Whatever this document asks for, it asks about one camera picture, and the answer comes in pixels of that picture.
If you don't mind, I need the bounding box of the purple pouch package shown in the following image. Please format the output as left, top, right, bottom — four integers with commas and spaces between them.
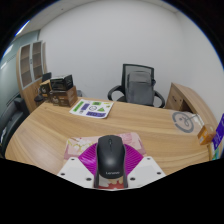
211, 113, 224, 151

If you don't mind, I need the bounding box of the black mesh office chair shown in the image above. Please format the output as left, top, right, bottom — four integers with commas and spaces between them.
107, 63, 167, 108

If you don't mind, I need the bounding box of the wooden shelf unit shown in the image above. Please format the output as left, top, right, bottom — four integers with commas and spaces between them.
15, 40, 48, 114

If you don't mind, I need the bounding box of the dark brown cardboard box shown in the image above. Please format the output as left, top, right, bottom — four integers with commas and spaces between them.
49, 85, 78, 108

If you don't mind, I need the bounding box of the white green purple leaflet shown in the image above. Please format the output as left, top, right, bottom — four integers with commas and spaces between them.
68, 98, 115, 119

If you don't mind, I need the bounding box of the black sofa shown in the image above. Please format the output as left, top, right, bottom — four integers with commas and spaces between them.
0, 96, 31, 158

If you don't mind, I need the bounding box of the small brown cardboard box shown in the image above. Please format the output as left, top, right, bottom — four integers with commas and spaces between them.
39, 79, 53, 98

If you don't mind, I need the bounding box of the grey backpack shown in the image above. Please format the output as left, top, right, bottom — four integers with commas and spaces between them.
125, 70, 156, 107

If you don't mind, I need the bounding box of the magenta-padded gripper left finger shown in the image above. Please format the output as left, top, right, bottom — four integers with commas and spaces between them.
57, 143, 100, 189

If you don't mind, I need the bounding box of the small black visitor chair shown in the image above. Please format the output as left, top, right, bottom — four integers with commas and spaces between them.
34, 71, 53, 104

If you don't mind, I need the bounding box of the black cardboard box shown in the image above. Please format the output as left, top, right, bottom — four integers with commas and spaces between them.
49, 74, 74, 91

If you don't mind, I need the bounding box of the dog print mouse pad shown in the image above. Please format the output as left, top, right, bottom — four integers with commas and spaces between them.
63, 131, 148, 190

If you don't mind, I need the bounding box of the wooden side desk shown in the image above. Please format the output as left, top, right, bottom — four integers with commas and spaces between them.
164, 82, 219, 126

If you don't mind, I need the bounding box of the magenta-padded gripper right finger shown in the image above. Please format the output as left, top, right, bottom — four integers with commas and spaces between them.
122, 143, 167, 189

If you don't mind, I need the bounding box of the black computer mouse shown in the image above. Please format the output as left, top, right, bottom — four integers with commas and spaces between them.
95, 134, 127, 180

